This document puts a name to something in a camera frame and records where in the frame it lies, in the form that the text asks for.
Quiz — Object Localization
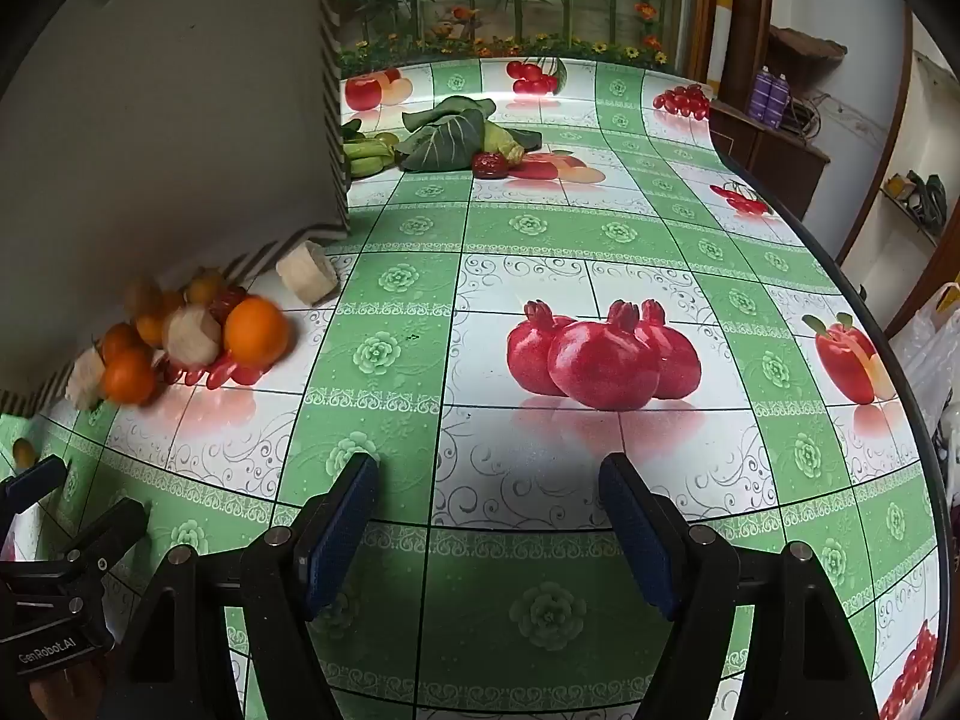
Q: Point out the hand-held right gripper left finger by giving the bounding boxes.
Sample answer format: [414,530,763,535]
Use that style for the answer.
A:
[112,452,380,720]

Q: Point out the dark wooden cabinet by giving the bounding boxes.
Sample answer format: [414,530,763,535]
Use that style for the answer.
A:
[709,0,835,220]

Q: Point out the white tray with striped rim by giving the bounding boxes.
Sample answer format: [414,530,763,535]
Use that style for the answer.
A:
[0,0,352,417]

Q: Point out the tangled cables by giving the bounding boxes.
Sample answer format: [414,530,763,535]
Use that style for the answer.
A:
[784,94,848,143]

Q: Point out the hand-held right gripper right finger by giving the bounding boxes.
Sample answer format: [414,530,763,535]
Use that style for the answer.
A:
[600,452,878,720]

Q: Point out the bunch of green peppers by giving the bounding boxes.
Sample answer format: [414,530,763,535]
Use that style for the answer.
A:
[342,131,403,179]

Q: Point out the corn cob with husk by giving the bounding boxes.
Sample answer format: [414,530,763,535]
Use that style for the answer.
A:
[484,122,542,164]

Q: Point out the peeled sugarcane piece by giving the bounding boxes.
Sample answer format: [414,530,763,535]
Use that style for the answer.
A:
[276,241,340,307]
[65,349,106,410]
[163,305,224,368]

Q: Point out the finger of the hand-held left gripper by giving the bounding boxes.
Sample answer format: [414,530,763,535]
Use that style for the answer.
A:
[69,499,151,595]
[0,456,68,518]

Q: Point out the fruit print green tablecloth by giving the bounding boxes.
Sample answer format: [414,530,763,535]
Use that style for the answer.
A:
[0,56,942,720]

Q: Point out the yellow striped cloth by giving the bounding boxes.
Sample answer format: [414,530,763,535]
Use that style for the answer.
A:
[712,0,740,87]

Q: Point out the large orange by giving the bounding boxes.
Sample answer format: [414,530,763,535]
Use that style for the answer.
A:
[225,297,290,367]

